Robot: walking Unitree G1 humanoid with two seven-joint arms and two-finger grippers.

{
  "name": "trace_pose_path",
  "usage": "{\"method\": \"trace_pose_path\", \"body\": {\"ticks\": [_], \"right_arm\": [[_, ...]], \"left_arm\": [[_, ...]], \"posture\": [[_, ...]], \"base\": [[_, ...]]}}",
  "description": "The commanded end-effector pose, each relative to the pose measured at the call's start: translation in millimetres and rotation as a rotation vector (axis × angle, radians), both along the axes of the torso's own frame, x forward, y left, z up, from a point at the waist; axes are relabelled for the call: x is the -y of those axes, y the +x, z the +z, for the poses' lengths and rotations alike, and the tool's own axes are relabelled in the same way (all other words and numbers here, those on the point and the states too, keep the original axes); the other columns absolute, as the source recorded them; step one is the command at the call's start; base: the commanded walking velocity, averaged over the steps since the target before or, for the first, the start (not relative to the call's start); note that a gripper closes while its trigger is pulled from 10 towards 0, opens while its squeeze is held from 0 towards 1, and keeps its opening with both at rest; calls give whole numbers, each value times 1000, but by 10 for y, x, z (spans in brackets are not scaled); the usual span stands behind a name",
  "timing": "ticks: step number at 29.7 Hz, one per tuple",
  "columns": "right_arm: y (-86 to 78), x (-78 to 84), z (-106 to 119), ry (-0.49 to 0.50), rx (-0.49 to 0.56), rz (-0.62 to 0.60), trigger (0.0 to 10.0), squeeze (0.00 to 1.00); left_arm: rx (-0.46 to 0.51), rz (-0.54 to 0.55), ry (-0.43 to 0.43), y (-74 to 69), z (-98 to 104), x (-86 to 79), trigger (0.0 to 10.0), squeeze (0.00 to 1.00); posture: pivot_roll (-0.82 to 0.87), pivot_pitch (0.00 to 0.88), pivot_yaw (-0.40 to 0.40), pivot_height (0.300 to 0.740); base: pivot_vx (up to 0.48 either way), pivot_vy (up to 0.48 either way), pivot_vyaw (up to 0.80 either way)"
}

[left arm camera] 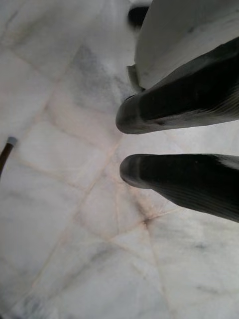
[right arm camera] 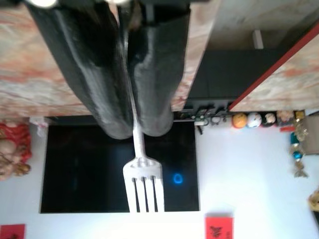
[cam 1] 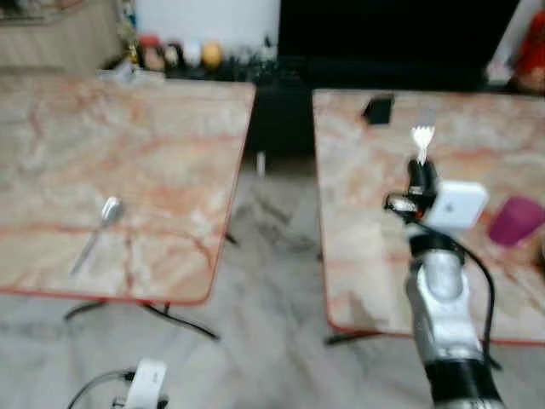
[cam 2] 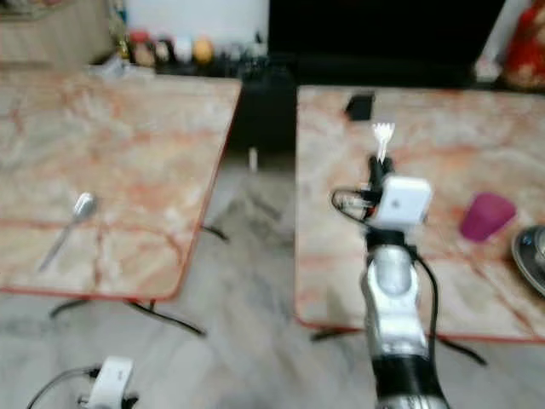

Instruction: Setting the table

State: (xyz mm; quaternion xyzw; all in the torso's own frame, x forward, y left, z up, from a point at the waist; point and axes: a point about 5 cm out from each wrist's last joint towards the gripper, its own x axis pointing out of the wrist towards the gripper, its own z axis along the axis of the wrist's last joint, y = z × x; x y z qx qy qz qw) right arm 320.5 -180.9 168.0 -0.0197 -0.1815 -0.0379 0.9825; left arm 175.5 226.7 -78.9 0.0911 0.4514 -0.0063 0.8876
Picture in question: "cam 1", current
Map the black television screen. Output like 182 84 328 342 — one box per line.
278 0 521 88

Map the purple plastic cup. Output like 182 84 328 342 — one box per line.
487 195 545 249

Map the dark small jar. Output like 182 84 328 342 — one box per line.
164 43 185 70

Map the black television stand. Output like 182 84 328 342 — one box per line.
162 58 515 159

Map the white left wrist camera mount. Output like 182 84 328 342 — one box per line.
123 358 169 409

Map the red lidded jar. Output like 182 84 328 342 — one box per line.
138 33 166 72

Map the orange round jar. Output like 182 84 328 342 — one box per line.
201 40 225 70

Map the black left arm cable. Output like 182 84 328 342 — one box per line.
66 367 137 409

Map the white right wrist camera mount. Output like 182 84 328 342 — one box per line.
422 180 491 232

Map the red decorative figure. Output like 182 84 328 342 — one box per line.
513 8 545 94

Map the white board panel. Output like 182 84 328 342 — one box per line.
134 0 281 57

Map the crumpled silver wrapper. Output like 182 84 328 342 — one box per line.
97 63 168 87

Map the small black box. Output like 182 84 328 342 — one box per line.
361 95 396 127

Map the white small jar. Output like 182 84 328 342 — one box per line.
182 40 204 69

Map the wooden cabinet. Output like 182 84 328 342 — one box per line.
0 0 125 74

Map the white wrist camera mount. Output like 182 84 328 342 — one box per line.
123 358 169 409
422 180 491 232

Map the silver metal spoon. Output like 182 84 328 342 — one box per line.
69 195 128 279

